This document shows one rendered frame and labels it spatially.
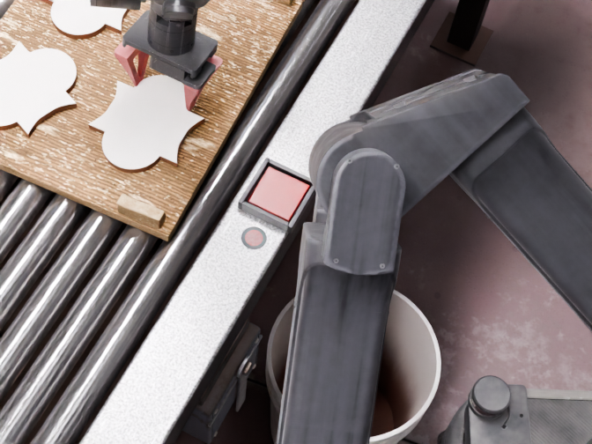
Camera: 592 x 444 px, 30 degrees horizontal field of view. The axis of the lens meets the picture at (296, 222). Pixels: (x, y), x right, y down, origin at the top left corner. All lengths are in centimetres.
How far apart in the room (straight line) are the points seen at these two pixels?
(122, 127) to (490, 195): 83
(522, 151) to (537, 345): 176
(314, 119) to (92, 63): 30
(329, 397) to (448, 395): 165
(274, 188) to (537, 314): 114
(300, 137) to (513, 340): 106
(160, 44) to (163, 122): 12
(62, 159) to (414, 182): 84
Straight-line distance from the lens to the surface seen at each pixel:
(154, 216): 134
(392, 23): 158
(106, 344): 131
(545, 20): 286
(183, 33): 134
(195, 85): 135
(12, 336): 133
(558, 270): 67
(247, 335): 141
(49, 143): 143
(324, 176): 62
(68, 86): 146
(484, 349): 237
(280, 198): 139
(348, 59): 153
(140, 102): 144
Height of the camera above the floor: 213
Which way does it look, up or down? 61 degrees down
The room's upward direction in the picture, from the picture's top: 9 degrees clockwise
